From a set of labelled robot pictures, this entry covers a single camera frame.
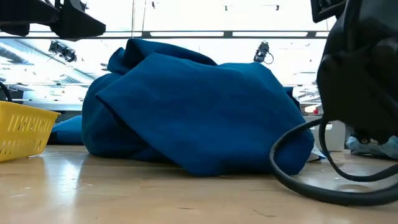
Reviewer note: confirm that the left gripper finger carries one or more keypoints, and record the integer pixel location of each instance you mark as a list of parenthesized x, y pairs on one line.
[(77, 25)]

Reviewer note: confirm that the yellow plastic slotted basket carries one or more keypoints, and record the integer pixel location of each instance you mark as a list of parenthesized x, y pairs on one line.
[(25, 130)]

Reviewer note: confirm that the dark blue cloth garment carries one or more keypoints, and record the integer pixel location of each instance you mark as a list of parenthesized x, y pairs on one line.
[(202, 115)]

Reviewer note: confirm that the light blue patterned gown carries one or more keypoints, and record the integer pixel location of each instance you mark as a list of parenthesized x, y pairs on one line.
[(373, 147)]

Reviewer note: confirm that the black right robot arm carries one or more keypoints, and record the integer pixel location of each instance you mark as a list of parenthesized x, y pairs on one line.
[(357, 77)]

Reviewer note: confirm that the black hanging light cluster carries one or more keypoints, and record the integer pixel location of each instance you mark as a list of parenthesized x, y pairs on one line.
[(62, 51)]

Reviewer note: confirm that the blue zip pouch white logo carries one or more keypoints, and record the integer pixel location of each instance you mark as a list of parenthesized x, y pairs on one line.
[(66, 130)]

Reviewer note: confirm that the white plastic bin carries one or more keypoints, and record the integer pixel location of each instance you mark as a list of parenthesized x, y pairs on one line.
[(329, 133)]

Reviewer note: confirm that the black rig frame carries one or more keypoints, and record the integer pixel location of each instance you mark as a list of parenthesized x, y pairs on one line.
[(228, 34)]

